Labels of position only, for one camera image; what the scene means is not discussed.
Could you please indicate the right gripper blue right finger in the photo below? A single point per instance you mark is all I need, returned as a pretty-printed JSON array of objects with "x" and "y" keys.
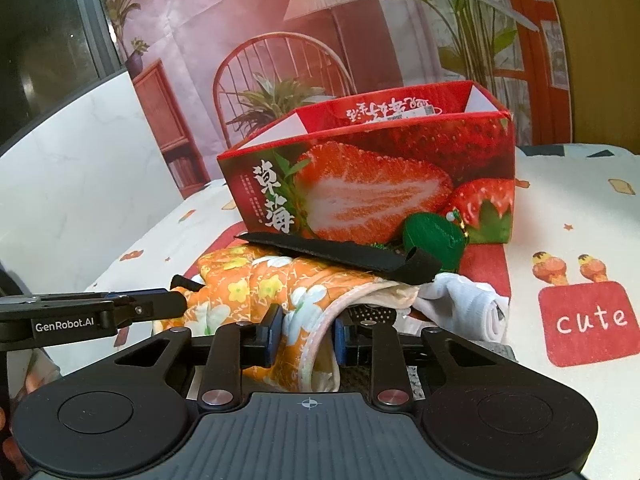
[{"x": 351, "y": 342}]

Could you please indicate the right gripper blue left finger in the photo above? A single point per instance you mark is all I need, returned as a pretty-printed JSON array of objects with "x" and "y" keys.
[{"x": 261, "y": 341}]

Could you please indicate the orange floral oven mitt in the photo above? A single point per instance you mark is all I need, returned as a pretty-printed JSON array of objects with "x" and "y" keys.
[{"x": 241, "y": 283}]

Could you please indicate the white cloth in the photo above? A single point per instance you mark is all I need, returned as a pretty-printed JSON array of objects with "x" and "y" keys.
[{"x": 472, "y": 310}]

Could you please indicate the printed room scene backdrop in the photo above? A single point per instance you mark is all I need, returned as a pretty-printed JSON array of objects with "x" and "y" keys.
[{"x": 515, "y": 48}]

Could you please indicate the white marble board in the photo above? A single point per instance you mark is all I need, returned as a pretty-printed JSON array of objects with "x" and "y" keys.
[{"x": 81, "y": 188}]

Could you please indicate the green fabric sachet with tassel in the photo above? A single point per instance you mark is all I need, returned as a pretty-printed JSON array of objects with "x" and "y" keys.
[{"x": 444, "y": 236}]

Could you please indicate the red strawberry cardboard box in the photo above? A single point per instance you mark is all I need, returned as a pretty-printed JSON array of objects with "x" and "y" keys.
[{"x": 354, "y": 169}]

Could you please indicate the cartoon bear tablecloth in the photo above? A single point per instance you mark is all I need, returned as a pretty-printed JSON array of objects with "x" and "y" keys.
[{"x": 582, "y": 333}]

